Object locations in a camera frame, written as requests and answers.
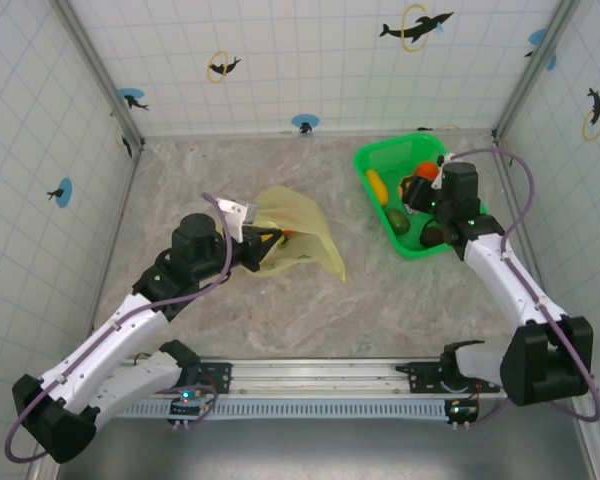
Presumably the white slotted cable duct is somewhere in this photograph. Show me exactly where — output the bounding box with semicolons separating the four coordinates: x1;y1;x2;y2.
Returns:
109;398;454;420

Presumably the blue penguin wall sticker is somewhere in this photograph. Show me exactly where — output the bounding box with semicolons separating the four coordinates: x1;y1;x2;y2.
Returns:
290;113;321;135

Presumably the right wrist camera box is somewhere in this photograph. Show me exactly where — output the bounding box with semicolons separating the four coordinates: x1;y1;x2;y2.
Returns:
431;153;451;190

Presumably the large dolphin ring wall sticker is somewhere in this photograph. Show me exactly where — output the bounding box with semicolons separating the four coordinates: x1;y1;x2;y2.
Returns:
378;3;455;54

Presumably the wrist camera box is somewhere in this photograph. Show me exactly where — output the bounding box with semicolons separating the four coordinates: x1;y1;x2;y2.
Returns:
214;196;259;241
431;153;451;190

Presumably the blue shark wall sticker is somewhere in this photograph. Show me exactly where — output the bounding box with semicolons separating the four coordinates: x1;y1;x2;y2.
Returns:
116;87;150;112

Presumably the upright dolphin ring sticker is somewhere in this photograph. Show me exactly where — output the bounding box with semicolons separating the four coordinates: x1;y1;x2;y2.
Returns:
581;87;600;142

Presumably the blue seal wall sticker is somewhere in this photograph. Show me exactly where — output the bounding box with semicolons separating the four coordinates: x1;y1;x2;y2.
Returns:
46;177;74;209

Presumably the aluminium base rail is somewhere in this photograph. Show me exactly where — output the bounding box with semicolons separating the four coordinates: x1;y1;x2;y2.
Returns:
114;356;600;400

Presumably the dark brown fake fruit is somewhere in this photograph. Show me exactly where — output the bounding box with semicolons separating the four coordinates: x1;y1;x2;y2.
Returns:
419;222;450;248

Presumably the orange-red fake persimmon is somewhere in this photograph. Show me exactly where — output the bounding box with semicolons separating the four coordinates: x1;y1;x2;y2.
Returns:
412;161;440;182

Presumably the yellow fake banana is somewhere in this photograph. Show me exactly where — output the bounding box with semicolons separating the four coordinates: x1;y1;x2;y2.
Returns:
363;169;390;206

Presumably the small dolphin ring wall sticker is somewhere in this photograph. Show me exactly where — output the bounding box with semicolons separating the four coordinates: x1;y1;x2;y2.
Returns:
207;49;243;84

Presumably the aluminium side rail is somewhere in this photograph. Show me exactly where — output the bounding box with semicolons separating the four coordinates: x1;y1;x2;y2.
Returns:
82;142;147;359
492;139;567;357

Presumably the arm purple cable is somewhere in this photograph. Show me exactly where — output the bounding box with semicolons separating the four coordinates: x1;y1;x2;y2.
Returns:
4;192;234;464
444;147;600;426

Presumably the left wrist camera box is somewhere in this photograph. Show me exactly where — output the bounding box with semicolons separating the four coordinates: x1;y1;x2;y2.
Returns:
214;196;259;241

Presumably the yellow avocado print plastic bag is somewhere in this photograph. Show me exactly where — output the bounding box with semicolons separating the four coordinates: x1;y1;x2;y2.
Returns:
244;184;349;286

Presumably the blue corner wall sticker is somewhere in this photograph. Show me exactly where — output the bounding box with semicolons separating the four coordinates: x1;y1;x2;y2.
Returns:
523;27;559;72

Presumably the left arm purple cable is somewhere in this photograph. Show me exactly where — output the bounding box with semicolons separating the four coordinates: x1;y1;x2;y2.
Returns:
4;192;234;464

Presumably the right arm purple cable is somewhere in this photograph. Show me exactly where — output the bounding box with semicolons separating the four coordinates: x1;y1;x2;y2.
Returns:
444;147;600;426

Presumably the green plastic basket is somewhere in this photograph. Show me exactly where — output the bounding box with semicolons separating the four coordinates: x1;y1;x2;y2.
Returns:
353;132;491;261

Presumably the aluminium frame post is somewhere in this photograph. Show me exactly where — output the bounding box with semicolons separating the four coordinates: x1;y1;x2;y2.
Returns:
490;0;581;144
53;0;147;154

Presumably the green fake avocado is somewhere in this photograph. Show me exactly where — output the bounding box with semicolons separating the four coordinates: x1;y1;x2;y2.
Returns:
384;209;412;237

